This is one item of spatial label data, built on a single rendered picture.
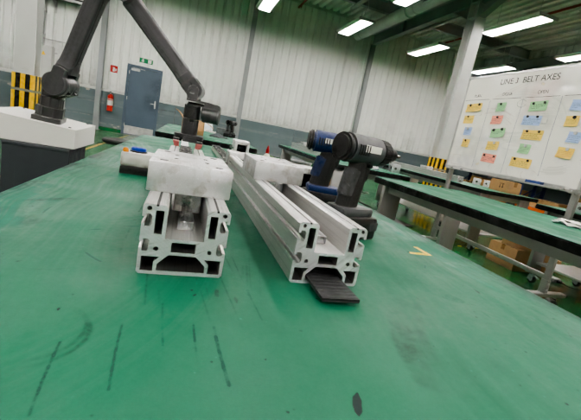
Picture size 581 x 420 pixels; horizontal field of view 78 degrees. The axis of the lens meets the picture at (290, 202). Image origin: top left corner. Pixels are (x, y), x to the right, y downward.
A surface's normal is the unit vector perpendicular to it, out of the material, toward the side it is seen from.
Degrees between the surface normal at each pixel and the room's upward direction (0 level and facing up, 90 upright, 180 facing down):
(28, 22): 90
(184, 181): 90
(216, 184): 90
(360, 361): 0
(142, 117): 90
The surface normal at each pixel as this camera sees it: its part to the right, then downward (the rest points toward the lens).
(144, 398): 0.19, -0.96
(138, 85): 0.26, 0.23
